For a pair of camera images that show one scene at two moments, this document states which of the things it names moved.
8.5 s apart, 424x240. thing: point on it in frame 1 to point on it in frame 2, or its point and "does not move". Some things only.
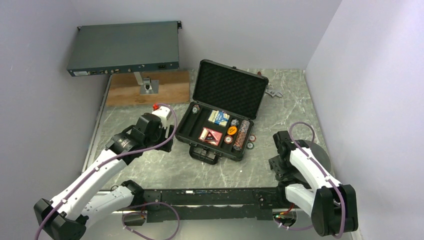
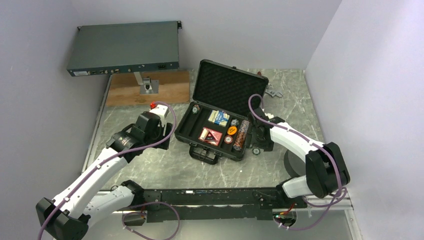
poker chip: (228, 139) does not move
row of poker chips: (241, 135) does not move
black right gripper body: (282, 167) to (263, 143)
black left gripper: (166, 146) does not move
